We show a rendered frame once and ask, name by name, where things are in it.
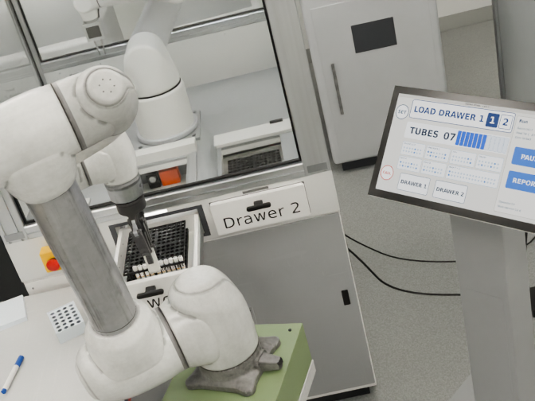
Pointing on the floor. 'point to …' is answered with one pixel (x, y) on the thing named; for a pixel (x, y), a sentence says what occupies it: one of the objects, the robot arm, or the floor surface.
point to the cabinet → (294, 294)
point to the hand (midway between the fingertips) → (151, 260)
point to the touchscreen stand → (494, 311)
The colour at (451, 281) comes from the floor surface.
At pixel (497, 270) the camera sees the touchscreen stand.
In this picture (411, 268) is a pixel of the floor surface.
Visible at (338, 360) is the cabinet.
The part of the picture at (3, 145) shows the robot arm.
